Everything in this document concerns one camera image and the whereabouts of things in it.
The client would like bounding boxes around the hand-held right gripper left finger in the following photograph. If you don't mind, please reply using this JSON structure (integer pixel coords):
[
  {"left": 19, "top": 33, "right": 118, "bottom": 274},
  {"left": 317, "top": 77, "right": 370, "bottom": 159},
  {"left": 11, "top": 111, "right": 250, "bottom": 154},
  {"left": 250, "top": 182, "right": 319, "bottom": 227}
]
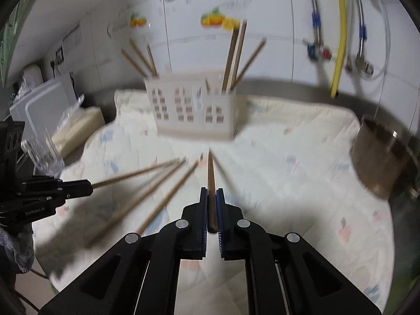
[{"left": 39, "top": 187, "right": 209, "bottom": 315}]

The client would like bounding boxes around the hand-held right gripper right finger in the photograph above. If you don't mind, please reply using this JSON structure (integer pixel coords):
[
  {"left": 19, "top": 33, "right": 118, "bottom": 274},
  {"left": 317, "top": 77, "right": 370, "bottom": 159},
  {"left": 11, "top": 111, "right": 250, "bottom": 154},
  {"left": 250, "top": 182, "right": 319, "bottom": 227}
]
[{"left": 216, "top": 188, "right": 383, "bottom": 315}]

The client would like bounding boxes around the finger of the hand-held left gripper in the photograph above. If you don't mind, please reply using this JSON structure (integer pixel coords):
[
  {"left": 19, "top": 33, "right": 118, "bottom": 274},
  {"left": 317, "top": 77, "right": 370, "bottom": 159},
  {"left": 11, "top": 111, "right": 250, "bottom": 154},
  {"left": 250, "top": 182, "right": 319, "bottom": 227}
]
[
  {"left": 26, "top": 190, "right": 93, "bottom": 206},
  {"left": 23, "top": 176, "right": 92, "bottom": 193}
]

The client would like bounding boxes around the cream plastic utensil holder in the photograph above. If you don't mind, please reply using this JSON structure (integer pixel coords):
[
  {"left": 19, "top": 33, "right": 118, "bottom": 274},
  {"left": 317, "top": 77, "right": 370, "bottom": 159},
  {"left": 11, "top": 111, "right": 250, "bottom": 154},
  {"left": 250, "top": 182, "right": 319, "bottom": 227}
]
[{"left": 144, "top": 72, "right": 237, "bottom": 142}]

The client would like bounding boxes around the clear glass cup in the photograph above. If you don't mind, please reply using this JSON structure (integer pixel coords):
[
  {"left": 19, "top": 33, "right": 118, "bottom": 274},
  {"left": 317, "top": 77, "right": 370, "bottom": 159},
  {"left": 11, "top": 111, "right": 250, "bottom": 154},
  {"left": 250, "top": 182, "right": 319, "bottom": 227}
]
[{"left": 24, "top": 134, "right": 65, "bottom": 175}]

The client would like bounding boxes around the beige box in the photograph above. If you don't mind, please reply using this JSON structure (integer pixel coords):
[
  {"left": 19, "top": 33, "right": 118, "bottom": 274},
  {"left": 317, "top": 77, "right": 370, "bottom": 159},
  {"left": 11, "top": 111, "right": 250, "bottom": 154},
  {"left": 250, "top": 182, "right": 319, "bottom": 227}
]
[{"left": 52, "top": 107, "right": 105, "bottom": 158}]

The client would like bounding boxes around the clear plastic bag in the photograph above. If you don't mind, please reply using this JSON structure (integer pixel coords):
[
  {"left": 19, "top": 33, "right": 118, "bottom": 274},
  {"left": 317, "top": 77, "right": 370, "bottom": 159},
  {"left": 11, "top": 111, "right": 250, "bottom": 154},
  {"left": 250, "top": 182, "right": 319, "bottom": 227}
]
[{"left": 57, "top": 95, "right": 86, "bottom": 132}]

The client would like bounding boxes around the white cylindrical canister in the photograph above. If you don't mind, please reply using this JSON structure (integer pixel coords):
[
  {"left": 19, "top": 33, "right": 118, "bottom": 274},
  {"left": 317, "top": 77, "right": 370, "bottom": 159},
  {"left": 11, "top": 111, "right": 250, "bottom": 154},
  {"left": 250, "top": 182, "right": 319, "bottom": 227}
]
[{"left": 22, "top": 65, "right": 43, "bottom": 87}]

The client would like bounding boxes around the white quilted mat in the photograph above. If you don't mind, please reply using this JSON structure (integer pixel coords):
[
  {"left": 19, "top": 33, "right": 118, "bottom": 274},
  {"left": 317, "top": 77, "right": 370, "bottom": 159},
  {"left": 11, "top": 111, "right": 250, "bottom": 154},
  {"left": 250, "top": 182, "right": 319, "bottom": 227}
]
[{"left": 33, "top": 88, "right": 394, "bottom": 315}]

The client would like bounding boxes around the green cabinet door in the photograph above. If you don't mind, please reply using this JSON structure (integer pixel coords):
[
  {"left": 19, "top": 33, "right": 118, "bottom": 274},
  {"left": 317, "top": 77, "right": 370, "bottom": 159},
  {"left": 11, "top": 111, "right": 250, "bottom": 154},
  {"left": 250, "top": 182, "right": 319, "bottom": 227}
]
[{"left": 0, "top": 0, "right": 46, "bottom": 86}]

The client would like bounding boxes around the stainless steel pot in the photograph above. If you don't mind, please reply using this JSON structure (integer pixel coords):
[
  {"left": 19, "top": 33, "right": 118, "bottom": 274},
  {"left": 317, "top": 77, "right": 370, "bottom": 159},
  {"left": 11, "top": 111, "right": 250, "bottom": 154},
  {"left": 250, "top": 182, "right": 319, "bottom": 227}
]
[{"left": 350, "top": 115, "right": 416, "bottom": 200}]

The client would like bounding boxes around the metal angle valve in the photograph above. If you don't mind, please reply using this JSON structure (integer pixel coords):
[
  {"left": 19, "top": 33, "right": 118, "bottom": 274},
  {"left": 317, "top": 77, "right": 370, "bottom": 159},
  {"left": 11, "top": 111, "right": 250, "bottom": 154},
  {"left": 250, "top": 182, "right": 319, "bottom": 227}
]
[{"left": 348, "top": 54, "right": 375, "bottom": 74}]

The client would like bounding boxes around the clear plastic tube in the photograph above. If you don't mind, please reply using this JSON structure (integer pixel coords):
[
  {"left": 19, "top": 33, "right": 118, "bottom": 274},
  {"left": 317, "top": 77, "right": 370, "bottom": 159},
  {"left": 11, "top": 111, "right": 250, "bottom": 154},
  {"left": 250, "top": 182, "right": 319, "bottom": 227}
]
[{"left": 363, "top": 0, "right": 393, "bottom": 80}]

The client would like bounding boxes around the wall power outlet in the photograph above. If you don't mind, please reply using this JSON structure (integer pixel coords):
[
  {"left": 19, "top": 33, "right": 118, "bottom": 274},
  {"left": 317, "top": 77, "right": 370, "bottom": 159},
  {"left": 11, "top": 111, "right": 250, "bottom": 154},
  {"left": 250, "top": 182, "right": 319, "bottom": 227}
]
[{"left": 50, "top": 48, "right": 65, "bottom": 73}]

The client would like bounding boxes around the black and white wall sticker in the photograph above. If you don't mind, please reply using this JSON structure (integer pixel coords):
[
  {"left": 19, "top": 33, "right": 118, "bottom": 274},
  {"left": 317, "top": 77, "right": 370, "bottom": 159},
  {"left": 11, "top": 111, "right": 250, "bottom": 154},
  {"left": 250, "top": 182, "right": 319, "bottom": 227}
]
[{"left": 63, "top": 25, "right": 81, "bottom": 53}]

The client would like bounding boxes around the valve with red handle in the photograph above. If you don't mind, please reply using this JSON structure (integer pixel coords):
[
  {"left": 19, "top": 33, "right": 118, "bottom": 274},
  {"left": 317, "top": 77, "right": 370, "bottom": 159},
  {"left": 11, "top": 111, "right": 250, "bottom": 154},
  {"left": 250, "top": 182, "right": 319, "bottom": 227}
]
[{"left": 303, "top": 39, "right": 332, "bottom": 61}]

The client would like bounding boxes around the yellow corrugated gas hose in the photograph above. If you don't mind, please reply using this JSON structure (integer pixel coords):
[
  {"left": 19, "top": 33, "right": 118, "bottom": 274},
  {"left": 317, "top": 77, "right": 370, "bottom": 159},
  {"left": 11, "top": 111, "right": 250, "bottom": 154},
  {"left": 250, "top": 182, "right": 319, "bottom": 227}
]
[{"left": 330, "top": 0, "right": 348, "bottom": 98}]

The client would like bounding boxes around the braided metal hose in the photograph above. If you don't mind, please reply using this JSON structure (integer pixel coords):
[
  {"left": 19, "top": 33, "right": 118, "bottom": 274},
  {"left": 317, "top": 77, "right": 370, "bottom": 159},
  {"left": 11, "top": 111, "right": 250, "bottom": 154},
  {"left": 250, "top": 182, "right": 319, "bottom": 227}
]
[
  {"left": 305, "top": 0, "right": 324, "bottom": 45},
  {"left": 351, "top": 0, "right": 368, "bottom": 60}
]

